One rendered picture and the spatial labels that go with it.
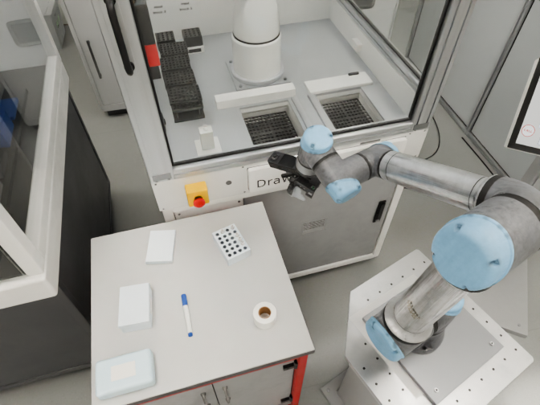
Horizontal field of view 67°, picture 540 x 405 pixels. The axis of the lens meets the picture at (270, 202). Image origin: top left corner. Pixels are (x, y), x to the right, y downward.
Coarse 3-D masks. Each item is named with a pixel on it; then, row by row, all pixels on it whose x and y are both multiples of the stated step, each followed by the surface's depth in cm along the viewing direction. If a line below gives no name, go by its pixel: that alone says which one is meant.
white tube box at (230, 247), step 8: (232, 224) 142; (216, 232) 139; (224, 232) 139; (232, 232) 139; (216, 240) 137; (224, 240) 137; (232, 240) 137; (224, 248) 135; (232, 248) 137; (240, 248) 135; (248, 248) 135; (224, 256) 135; (232, 256) 133; (240, 256) 135
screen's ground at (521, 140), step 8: (536, 88) 138; (536, 96) 138; (536, 104) 139; (528, 112) 140; (536, 112) 139; (528, 120) 140; (536, 120) 139; (520, 136) 141; (536, 136) 140; (528, 144) 141; (536, 144) 140
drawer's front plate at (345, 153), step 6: (396, 138) 151; (402, 138) 151; (372, 144) 149; (396, 144) 151; (402, 144) 152; (336, 150) 147; (342, 150) 147; (348, 150) 147; (354, 150) 147; (360, 150) 148; (402, 150) 154; (342, 156) 147; (348, 156) 148
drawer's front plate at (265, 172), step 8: (256, 168) 141; (264, 168) 141; (272, 168) 142; (248, 176) 142; (256, 176) 143; (264, 176) 144; (272, 176) 145; (280, 176) 146; (248, 184) 146; (256, 184) 146; (272, 184) 148; (280, 184) 150; (288, 184) 151
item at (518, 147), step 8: (536, 64) 138; (536, 72) 137; (528, 80) 141; (536, 80) 138; (528, 88) 139; (528, 96) 139; (520, 104) 142; (528, 104) 139; (520, 112) 140; (520, 120) 141; (512, 128) 143; (520, 128) 141; (512, 136) 142; (512, 144) 142; (520, 144) 142; (528, 152) 141; (536, 152) 141
